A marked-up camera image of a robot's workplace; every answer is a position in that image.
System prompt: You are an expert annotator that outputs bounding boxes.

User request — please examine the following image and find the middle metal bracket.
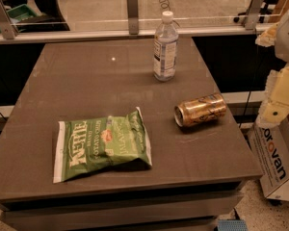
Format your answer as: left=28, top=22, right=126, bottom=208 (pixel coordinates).
left=126, top=0, right=139, bottom=35

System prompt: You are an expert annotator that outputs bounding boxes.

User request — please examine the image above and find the blue textured object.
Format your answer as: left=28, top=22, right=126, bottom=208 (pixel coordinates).
left=217, top=219, right=249, bottom=231

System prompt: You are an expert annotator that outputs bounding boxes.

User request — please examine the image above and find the green plastic bin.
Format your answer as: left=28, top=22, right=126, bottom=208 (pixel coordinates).
left=0, top=4, right=37, bottom=33

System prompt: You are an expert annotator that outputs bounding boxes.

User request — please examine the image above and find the clear plastic water bottle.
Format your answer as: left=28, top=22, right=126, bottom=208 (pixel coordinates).
left=153, top=11, right=179, bottom=82

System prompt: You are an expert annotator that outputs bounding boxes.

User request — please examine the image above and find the left metal bracket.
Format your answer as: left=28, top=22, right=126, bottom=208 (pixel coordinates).
left=0, top=0, right=17, bottom=39

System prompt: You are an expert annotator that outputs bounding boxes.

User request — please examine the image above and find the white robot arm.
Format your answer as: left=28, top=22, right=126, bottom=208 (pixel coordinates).
left=255, top=10, right=289, bottom=128

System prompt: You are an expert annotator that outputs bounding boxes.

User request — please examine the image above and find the white cardboard box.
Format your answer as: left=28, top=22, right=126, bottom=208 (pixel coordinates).
left=248, top=119, right=289, bottom=201

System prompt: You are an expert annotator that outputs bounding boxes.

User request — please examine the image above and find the glass barrier panel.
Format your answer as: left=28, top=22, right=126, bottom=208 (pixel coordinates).
left=0, top=0, right=289, bottom=34

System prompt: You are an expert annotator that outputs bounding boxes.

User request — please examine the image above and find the orange soda can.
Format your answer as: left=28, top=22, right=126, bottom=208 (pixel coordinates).
left=174, top=93, right=227, bottom=128

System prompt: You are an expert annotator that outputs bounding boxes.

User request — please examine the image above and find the metal bracket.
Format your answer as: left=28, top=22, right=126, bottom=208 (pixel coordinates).
left=243, top=0, right=264, bottom=30
left=0, top=0, right=17, bottom=39
left=126, top=0, right=139, bottom=35

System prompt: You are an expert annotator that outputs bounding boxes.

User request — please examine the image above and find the right metal bracket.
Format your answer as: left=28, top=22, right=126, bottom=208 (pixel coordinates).
left=243, top=0, right=264, bottom=30

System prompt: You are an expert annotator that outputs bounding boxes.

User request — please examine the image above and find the green Kettle chip bag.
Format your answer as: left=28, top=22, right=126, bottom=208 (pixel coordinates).
left=53, top=107, right=152, bottom=183

